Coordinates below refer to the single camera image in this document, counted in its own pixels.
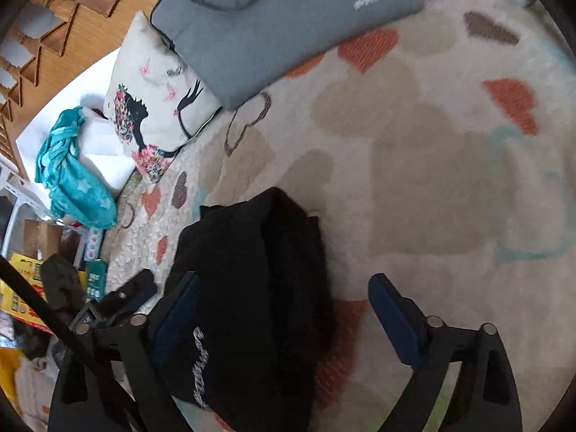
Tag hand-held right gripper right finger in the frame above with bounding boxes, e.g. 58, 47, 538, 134
368, 274, 523, 432

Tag white cushion with silhouette print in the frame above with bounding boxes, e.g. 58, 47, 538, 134
103, 11, 223, 184

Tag colourful dotted tray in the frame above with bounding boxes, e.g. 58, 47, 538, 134
83, 227, 105, 262

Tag teal star-print cloth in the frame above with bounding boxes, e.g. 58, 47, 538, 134
35, 105, 119, 230

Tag heart-pattern quilt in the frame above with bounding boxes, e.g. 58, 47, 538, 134
101, 0, 576, 432

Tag black pants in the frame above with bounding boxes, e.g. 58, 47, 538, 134
164, 188, 337, 432

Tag white rack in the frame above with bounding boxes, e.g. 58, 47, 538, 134
0, 162, 51, 253

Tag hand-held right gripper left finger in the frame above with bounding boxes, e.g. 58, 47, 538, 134
47, 272, 201, 432

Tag yellow packet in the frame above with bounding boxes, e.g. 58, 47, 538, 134
0, 252, 51, 330

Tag black cable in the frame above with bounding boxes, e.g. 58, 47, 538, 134
0, 256, 141, 432

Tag white pillow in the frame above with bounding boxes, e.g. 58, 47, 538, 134
15, 49, 136, 195

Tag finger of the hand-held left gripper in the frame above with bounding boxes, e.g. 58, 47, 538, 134
67, 301, 118, 339
96, 269, 158, 321

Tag grey laptop bag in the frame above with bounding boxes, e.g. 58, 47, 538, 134
150, 0, 426, 111

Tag cardboard box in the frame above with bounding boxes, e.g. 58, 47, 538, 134
22, 219, 64, 258

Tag green box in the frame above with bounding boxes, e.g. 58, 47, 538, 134
84, 258, 107, 303

